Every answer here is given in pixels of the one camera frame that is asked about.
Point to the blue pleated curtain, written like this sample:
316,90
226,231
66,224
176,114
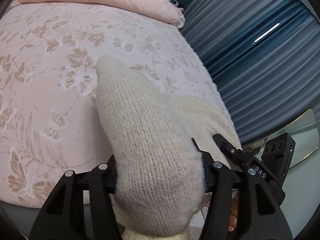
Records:
263,55

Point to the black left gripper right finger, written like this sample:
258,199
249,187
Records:
259,214

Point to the person's right hand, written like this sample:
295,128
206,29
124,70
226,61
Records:
233,215

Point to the mirror with rounded corners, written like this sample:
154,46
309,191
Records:
303,130

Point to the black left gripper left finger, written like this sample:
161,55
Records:
62,216

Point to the cream knitted sweater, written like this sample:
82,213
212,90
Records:
157,142

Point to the pink butterfly patterned bedspread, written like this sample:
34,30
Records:
49,120

